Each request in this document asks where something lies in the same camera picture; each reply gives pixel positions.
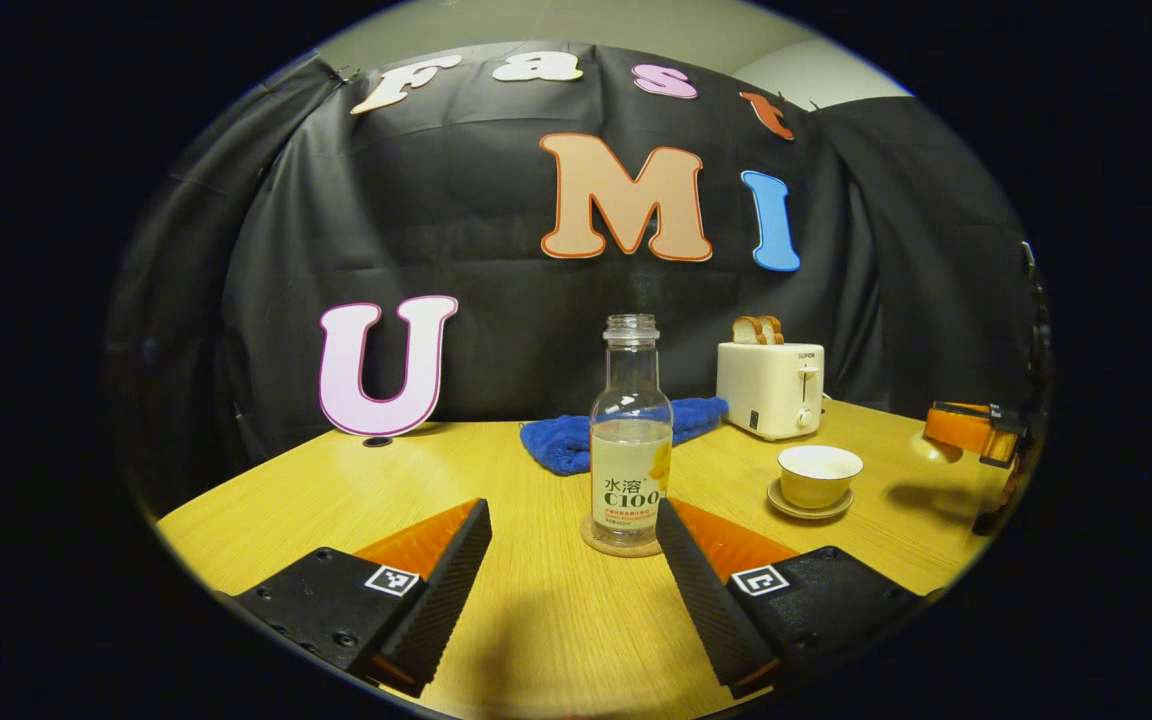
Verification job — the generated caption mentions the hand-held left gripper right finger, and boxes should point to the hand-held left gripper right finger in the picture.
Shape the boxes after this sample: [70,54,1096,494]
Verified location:
[654,497,927,701]

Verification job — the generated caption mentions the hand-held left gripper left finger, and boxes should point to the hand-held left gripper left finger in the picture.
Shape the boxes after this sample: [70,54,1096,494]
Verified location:
[234,498,494,699]

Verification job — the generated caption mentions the round cork coaster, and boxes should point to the round cork coaster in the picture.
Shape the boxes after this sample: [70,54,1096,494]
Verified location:
[580,513,665,559]

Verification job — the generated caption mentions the cream ceramic teacup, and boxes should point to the cream ceramic teacup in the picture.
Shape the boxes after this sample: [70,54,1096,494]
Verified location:
[777,445,865,511]

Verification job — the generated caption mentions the clear glass water bottle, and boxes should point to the clear glass water bottle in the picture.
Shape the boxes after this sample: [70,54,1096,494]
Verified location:
[588,314,675,549]

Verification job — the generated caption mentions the cream ceramic saucer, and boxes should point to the cream ceramic saucer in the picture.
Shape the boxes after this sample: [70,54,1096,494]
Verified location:
[766,478,855,522]

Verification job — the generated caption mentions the cream toaster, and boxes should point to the cream toaster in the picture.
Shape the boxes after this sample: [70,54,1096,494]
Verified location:
[715,341,826,442]

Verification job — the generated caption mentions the blue towel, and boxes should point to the blue towel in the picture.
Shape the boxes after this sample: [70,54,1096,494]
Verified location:
[520,396,730,476]

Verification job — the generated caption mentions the black backdrop cloth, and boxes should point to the black backdrop cloth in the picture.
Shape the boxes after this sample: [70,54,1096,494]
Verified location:
[106,40,1042,521]

